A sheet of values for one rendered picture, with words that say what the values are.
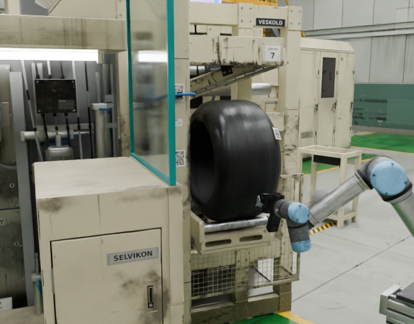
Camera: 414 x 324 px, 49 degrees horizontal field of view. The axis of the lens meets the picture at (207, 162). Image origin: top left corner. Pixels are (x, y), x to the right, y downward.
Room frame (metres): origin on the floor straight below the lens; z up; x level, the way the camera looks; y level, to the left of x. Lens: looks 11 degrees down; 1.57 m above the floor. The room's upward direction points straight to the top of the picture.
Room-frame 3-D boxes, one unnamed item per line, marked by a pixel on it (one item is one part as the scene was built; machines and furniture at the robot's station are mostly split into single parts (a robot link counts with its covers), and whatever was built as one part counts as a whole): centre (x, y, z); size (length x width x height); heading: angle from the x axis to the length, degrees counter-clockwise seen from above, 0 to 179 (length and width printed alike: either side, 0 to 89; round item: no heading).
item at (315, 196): (4.93, -1.34, 0.40); 0.60 x 0.35 x 0.80; 43
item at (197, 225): (2.10, 0.09, 0.90); 0.40 x 0.03 x 0.10; 21
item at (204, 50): (2.49, -0.09, 1.71); 0.61 x 0.25 x 0.15; 111
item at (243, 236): (2.03, -0.12, 0.84); 0.36 x 0.09 x 0.06; 111
